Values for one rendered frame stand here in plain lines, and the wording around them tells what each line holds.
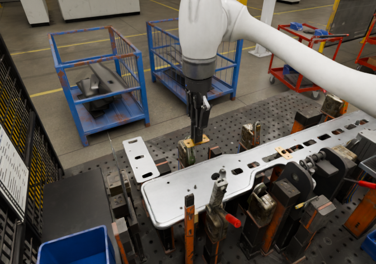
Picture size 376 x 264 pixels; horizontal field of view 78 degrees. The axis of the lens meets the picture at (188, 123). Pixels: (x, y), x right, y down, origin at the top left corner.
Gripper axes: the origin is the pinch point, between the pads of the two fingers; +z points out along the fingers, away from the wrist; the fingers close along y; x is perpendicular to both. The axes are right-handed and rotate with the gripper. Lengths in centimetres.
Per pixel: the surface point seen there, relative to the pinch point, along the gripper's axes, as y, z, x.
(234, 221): -25.3, 14.4, 0.7
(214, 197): -15.8, 14.2, 1.7
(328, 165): -22.6, 13.1, -41.0
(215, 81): 221, 112, -150
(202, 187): -0.9, 28.9, -3.1
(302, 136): 5, 29, -64
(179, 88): 225, 112, -92
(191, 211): -16.0, 16.0, 9.8
